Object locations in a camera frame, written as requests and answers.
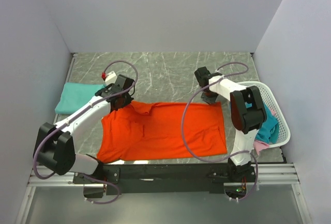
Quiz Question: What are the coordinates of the orange t-shirt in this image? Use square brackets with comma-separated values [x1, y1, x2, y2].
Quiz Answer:
[97, 101, 227, 163]

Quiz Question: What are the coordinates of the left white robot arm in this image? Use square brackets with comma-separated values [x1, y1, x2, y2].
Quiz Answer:
[33, 74, 137, 184]

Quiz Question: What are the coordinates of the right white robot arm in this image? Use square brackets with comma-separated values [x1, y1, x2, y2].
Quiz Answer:
[194, 67, 267, 182]

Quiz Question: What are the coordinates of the folded mint green t-shirt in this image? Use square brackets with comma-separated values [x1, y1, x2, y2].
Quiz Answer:
[55, 82, 104, 115]

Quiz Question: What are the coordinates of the teal t-shirt in basket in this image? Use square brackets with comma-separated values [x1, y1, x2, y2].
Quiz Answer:
[255, 104, 279, 145]

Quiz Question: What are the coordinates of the pink garment in basket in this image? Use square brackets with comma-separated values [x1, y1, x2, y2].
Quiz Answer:
[253, 109, 277, 155]

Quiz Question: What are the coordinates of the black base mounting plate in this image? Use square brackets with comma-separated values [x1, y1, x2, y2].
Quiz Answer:
[73, 162, 257, 198]

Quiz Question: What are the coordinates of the white plastic laundry basket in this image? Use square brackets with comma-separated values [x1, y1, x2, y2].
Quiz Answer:
[239, 81, 291, 148]

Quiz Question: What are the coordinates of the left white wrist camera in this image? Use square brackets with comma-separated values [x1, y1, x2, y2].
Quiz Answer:
[101, 71, 117, 85]

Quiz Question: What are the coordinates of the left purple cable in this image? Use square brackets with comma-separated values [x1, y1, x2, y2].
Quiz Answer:
[33, 60, 139, 205]

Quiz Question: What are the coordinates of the aluminium frame rail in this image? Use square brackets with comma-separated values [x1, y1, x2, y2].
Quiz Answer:
[27, 163, 300, 187]

